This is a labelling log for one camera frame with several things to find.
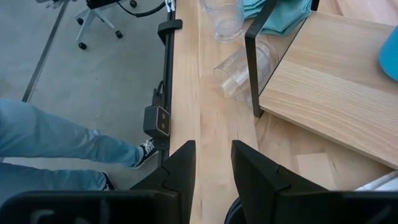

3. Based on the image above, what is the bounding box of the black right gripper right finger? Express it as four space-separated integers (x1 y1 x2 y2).
231 139 398 224

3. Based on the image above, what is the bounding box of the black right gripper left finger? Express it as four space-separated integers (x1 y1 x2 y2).
0 139 197 224

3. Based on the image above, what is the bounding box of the dark speckled enamel mug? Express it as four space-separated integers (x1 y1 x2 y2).
223 197 248 224

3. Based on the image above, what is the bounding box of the clear plastic cup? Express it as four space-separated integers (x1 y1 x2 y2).
213 40 279 108
201 0 246 44

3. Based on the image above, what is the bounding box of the blue mug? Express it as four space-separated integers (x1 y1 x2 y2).
377 26 398 82

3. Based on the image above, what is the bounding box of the white plaid cloth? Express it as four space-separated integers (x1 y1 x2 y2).
354 170 398 192

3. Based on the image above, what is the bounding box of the person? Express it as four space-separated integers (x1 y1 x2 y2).
0 98 160 208

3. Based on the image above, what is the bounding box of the teal cloth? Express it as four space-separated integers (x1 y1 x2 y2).
242 0 313 37

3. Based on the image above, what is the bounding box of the white office chair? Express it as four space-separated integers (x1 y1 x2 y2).
35 0 138 50

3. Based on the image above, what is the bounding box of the black table-level camera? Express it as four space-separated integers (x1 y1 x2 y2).
142 105 171 139

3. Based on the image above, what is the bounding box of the wooden shelf with black frame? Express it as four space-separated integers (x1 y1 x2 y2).
244 0 398 170

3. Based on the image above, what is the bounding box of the black metal table frame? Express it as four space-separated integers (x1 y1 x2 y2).
157 0 183 167

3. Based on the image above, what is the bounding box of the thick black cable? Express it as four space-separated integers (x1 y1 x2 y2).
116 0 167 19

